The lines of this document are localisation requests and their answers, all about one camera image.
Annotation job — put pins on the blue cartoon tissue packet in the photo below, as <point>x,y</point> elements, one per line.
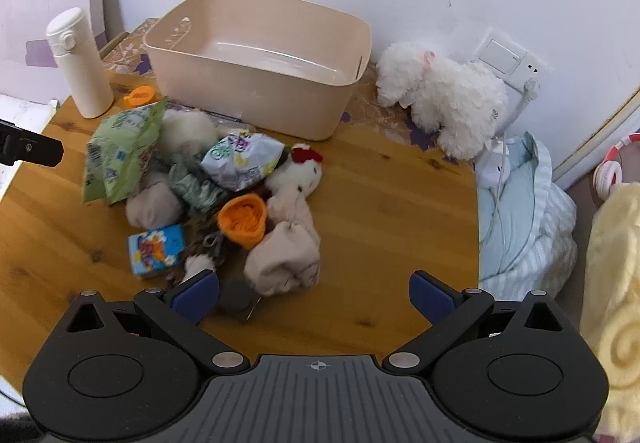
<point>155,250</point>

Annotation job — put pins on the orange bottle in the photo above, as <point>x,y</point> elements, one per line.
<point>139,96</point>

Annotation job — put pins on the white power strip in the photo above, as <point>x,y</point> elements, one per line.
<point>487,175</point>

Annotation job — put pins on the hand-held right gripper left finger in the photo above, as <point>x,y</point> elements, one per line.
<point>195,295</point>

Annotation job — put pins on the floral table mat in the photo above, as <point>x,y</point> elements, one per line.
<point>372,118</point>

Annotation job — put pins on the light blue striped clothing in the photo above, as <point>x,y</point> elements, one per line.
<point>530,233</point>

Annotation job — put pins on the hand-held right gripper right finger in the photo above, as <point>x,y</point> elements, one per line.
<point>430,295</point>

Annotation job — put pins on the wooden desktop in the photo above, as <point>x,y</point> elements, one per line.
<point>375,223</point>

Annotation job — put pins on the red white headphones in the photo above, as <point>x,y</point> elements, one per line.
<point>606,173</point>

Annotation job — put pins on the white snack bag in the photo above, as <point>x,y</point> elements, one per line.
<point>240,163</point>

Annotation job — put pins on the green striped sock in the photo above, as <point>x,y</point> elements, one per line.
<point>192,188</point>

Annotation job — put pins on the white wall switch socket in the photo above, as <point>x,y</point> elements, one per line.
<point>500,55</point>

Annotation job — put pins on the yellow fleece blanket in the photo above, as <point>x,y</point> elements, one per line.
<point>615,298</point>

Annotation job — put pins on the white fluffy sock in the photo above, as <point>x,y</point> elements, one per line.
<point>187,130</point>

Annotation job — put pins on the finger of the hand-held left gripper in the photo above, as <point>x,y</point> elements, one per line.
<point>30,148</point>

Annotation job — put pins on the large beige sock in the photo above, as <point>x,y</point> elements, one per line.
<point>280,263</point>

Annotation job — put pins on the small beige sock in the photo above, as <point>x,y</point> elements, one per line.
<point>152,205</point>

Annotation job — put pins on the beige plastic storage bin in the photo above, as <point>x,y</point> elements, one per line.
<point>260,93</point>

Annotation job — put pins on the brown plaid plush toy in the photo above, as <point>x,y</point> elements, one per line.
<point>197,233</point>

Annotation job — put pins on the white cat plush red bow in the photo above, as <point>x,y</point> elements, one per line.
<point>295,173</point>

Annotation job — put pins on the white plush dog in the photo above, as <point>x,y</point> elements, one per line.
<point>450,98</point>

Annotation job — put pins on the white thermos bottle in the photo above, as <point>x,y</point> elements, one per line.
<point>82,73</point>

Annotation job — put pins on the white gold-trimmed headboard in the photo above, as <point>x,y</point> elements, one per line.
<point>600,135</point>

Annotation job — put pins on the clear plastic packet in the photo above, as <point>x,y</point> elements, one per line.
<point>232,123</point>

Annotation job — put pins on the green snack bag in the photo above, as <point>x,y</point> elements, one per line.
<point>120,148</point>

